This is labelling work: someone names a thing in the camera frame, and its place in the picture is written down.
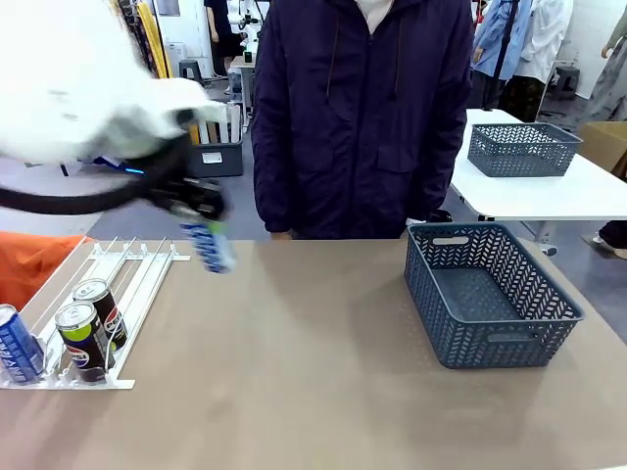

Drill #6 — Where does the white box-shaped appliance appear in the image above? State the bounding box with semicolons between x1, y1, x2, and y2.
165;40;188;78

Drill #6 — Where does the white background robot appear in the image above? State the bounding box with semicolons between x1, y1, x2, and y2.
229;0;268;56

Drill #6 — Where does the brown cardboard box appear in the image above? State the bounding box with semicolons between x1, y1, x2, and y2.
577;120;627;181

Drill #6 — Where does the blue-grey basket with label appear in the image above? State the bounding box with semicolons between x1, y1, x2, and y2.
466;121;584;179

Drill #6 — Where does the hanging light blue shirt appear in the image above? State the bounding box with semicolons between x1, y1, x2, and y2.
472;0;534;82

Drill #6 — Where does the black Pepsi can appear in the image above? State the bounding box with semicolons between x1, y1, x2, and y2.
54;300;117;385
72;277;130;353

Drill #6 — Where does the white wire can dispenser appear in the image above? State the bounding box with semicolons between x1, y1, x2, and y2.
0;236;193;393

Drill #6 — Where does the blue-grey woven plastic basket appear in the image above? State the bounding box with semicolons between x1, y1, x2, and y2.
403;221;586;370

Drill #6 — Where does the grey storage bin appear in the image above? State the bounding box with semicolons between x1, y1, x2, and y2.
184;139;246;179

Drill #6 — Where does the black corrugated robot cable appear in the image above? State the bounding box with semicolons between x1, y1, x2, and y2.
0;146;190;217

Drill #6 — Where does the hanging yellow garment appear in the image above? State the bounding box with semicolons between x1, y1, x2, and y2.
133;0;173;79

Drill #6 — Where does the hanging white shirt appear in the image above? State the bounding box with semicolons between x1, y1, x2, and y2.
512;0;575;85

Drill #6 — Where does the black stand pole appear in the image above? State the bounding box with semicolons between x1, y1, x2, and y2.
491;0;521;83

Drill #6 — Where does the bystander's leg and shoe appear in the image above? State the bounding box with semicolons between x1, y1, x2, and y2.
581;219;627;261

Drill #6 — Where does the dark grey plastic stool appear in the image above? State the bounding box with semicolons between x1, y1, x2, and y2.
555;65;582;102

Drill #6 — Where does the person in navy jacket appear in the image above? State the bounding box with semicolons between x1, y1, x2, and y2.
250;0;474;242

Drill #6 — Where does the orange cloth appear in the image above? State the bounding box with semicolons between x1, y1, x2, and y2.
0;230;95;312

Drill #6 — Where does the blue soda can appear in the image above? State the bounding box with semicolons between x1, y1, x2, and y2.
0;303;47;386
179;220;239;275

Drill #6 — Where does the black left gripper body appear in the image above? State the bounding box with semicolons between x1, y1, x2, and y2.
142;139;235;222

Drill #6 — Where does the white side table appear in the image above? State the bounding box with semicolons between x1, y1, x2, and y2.
449;108;627;244

